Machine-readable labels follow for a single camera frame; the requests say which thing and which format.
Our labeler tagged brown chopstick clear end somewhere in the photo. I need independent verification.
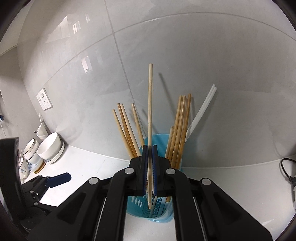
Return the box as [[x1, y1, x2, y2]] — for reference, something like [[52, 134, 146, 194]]
[[175, 93, 192, 170]]

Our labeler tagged brown chopstick grey end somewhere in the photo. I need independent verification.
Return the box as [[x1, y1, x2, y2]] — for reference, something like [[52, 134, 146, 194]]
[[168, 95, 183, 162]]

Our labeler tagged curved pale patterned chopstick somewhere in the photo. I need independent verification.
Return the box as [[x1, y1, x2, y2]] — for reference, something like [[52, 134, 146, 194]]
[[114, 103, 138, 159]]

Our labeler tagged light wood patterned chopstick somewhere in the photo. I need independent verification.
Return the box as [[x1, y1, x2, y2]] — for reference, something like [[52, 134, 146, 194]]
[[119, 104, 141, 157]]

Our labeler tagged white bowls stack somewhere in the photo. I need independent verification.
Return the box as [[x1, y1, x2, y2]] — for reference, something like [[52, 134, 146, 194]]
[[37, 133, 65, 164]]

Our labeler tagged small white patterned bowl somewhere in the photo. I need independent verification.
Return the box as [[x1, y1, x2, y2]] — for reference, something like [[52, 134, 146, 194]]
[[23, 138, 42, 164]]

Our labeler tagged blue plastic utensil holder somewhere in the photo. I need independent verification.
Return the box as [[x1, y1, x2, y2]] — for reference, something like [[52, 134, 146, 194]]
[[126, 133, 175, 223]]

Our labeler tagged wooden chopstick in holder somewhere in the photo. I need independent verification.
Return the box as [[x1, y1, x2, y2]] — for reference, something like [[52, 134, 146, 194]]
[[165, 126, 174, 159], [112, 109, 134, 159]]

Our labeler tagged brown chopstick grey band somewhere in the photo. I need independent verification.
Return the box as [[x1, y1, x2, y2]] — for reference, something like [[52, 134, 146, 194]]
[[171, 95, 186, 168]]

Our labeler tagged brown chopstick patterned end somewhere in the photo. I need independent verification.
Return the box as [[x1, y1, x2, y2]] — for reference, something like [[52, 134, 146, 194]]
[[147, 63, 153, 210]]

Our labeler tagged black power cable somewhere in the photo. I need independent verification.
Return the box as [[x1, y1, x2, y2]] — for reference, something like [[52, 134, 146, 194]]
[[280, 158, 296, 186]]

